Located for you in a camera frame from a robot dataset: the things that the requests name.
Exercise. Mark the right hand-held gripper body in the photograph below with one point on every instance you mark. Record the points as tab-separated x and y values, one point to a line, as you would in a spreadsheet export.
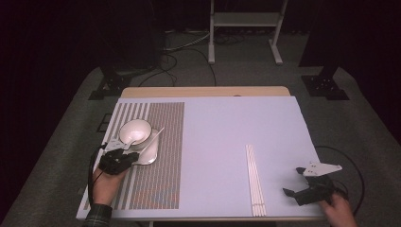
318	190

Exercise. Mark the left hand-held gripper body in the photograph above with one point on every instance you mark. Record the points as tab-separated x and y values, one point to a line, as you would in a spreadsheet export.
115	160

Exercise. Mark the white square plate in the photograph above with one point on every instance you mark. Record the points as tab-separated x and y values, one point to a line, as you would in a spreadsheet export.
149	154

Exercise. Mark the row of white chopsticks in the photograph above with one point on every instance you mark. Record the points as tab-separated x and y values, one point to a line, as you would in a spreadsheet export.
258	189

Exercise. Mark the person's right hand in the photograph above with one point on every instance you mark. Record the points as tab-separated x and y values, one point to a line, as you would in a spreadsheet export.
340	211

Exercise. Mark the white ceramic spoon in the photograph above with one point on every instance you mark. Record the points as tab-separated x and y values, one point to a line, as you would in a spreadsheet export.
134	139

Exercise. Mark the striped placemat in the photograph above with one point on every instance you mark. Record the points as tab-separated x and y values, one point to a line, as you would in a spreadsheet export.
164	157

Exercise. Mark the floor socket box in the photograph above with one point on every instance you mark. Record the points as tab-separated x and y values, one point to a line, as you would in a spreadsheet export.
104	123

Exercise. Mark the black stand base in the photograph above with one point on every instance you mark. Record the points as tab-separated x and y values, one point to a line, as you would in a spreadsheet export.
110	85
324	86

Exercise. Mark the light purple table mat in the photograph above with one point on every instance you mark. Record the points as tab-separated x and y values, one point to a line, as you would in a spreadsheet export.
220	135

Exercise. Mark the white metal stand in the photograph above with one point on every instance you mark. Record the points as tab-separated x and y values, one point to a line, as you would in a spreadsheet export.
246	19

